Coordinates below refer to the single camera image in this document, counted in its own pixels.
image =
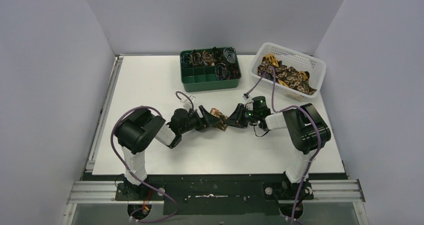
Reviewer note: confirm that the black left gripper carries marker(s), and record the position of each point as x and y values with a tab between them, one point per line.
201	117

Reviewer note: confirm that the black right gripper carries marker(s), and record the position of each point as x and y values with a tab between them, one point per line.
236	119

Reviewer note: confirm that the orange green patterned tie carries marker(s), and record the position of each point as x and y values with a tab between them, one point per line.
222	117

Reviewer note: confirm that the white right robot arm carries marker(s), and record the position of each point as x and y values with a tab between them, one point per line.
307	130

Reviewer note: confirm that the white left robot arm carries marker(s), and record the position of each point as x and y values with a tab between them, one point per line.
136	131

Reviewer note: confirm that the pile of patterned ties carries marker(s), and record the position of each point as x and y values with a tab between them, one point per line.
273	69

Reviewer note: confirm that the green divided organizer tray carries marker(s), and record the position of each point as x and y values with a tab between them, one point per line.
203	78

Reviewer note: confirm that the rolled dark red tie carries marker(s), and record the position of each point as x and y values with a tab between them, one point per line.
234	71

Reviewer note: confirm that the rolled blue red tie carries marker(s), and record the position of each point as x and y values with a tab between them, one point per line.
221	72

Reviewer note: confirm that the rolled brown patterned tie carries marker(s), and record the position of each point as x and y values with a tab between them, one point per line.
196	58

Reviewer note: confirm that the rolled tan patterned tie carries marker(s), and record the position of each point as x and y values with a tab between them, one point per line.
208	58

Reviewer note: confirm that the rolled dark patterned tie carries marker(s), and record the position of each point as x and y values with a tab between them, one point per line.
218	55

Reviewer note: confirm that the rolled light blue tie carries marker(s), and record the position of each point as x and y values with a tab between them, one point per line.
230	55

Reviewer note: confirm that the rolled blue striped tie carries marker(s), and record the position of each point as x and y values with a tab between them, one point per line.
186	60

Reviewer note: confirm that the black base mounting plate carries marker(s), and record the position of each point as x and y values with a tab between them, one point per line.
267	194

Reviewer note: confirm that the white plastic mesh basket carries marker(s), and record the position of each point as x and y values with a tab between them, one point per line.
297	60

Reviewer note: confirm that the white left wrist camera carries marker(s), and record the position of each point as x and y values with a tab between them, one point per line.
187	104

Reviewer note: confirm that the aluminium frame rail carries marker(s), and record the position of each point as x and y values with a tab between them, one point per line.
90	163

